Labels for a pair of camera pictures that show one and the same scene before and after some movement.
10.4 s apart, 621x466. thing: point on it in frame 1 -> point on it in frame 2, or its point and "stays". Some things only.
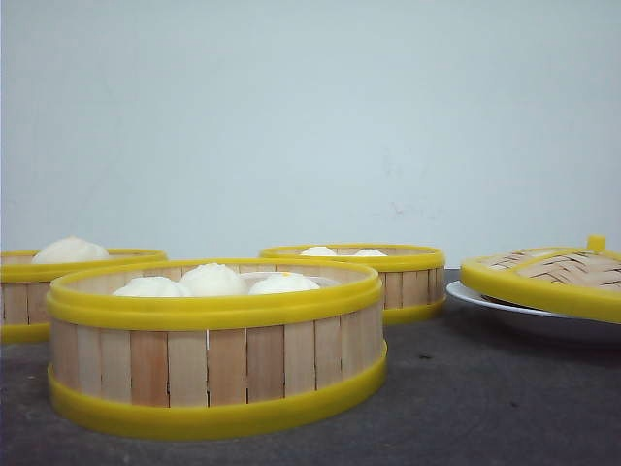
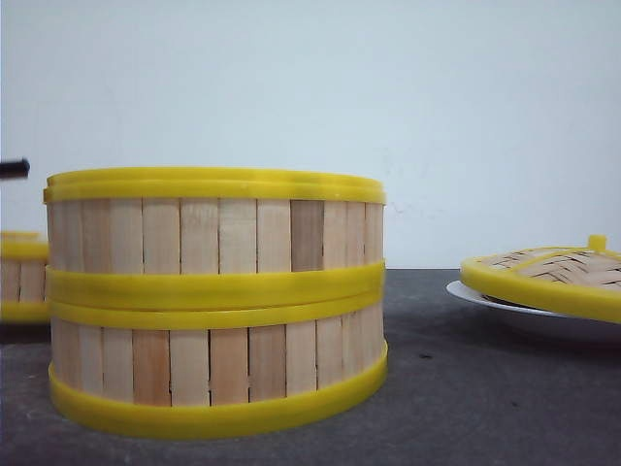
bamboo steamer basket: [212, 367] stays
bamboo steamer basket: [411, 277] -> [171, 236]
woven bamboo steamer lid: [585, 280] stays
